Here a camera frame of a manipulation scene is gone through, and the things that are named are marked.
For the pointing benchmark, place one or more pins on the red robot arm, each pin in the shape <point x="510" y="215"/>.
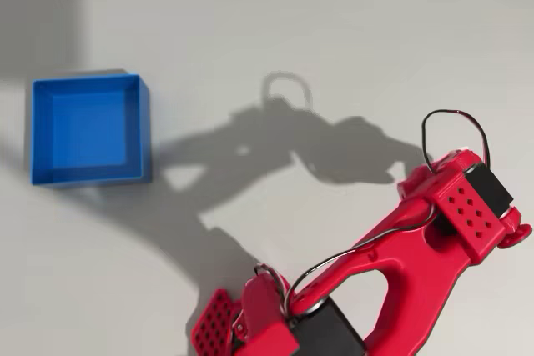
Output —
<point x="400" y="281"/>

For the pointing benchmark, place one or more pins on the blue square box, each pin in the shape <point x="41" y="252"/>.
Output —
<point x="87" y="126"/>

